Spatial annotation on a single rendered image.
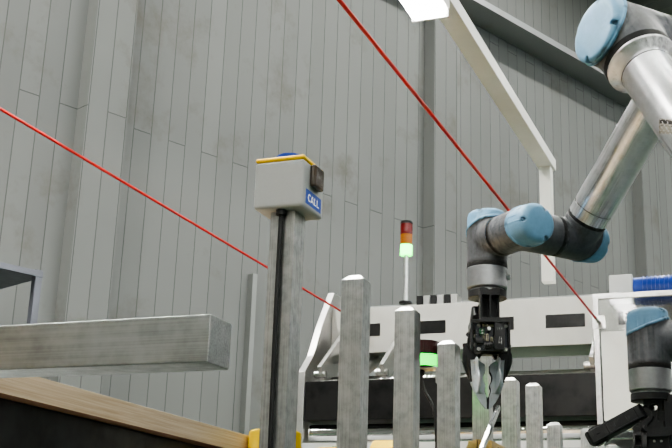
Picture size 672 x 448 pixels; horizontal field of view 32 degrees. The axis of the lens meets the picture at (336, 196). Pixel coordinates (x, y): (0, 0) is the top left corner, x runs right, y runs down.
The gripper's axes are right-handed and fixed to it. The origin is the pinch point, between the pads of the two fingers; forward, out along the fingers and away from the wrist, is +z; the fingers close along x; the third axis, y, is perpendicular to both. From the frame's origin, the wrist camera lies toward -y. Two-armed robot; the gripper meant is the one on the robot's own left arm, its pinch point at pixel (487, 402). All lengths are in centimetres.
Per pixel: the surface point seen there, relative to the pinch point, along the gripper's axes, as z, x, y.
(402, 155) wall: -296, 1, -679
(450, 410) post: 1.2, -6.4, -3.3
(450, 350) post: -10.0, -6.4, -3.3
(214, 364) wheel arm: 19, -31, 142
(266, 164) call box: -20, -36, 69
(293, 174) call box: -19, -32, 70
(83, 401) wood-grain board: 12, -55, 75
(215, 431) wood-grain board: 11, -43, 43
